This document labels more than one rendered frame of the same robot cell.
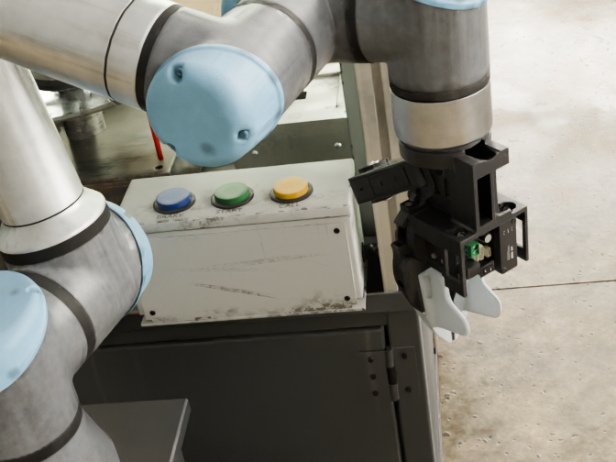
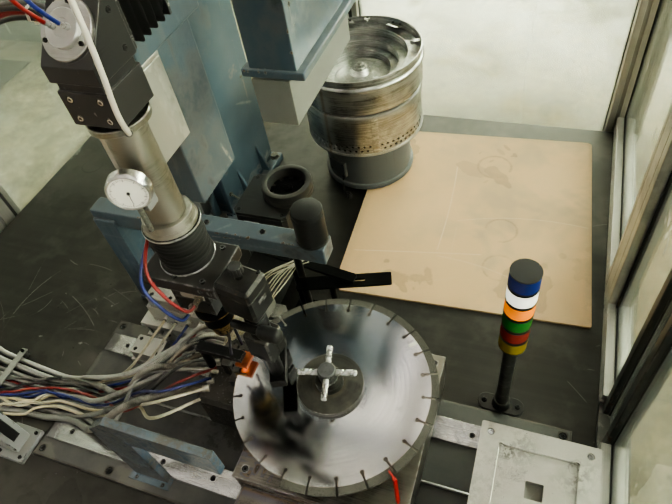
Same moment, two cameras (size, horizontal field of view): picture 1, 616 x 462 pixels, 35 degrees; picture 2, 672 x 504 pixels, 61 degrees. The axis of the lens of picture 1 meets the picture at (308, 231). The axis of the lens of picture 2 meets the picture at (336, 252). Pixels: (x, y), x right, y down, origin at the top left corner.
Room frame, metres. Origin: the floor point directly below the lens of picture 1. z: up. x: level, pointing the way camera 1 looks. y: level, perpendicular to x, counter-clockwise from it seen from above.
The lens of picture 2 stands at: (0.94, 0.11, 1.80)
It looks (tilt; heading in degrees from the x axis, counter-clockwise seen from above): 48 degrees down; 18
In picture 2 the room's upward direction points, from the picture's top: 11 degrees counter-clockwise
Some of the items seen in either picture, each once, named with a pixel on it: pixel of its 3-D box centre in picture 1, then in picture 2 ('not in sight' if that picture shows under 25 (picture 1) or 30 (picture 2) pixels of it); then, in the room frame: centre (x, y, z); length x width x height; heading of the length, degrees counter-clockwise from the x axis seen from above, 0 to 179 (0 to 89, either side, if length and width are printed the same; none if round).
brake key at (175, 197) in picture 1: (174, 203); not in sight; (1.02, 0.15, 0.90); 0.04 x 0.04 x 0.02
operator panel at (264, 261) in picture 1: (246, 243); not in sight; (1.02, 0.08, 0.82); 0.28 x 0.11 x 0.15; 80
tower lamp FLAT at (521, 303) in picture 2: not in sight; (522, 291); (1.46, 0.01, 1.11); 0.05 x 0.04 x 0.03; 170
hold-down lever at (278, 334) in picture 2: not in sight; (260, 319); (1.32, 0.35, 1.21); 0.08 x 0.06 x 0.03; 80
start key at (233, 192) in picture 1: (232, 197); not in sight; (1.00, 0.08, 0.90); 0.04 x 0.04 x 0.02
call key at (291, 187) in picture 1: (291, 192); not in sight; (0.99, 0.01, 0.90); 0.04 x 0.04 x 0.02
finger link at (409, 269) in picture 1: (420, 262); not in sight; (0.68, -0.09, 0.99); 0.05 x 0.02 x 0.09; 120
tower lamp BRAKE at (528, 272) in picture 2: not in sight; (525, 277); (1.46, 0.01, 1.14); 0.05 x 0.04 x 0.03; 170
